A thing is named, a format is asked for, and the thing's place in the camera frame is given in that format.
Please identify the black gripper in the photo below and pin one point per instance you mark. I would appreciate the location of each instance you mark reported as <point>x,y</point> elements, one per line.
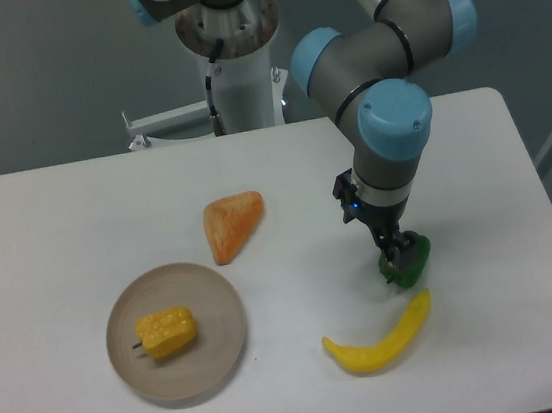
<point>380,211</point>

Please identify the green toy pepper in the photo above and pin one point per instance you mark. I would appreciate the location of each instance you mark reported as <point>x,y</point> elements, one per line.
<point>416,260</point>

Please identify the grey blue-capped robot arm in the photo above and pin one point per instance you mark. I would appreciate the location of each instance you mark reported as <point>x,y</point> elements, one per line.
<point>360,82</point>

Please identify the beige round plate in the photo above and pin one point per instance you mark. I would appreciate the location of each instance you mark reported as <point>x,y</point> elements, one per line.
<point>202,366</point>

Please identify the yellow toy pepper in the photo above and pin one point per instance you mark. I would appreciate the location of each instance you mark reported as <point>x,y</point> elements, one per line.
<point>165,332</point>

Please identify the yellow toy banana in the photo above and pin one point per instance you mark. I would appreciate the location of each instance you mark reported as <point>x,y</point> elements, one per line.
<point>372,358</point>

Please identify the orange triangular toy bread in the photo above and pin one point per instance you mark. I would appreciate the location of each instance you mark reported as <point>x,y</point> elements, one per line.
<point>229,222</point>

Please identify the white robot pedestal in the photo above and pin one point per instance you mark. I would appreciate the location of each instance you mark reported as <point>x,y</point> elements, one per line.
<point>241,88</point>

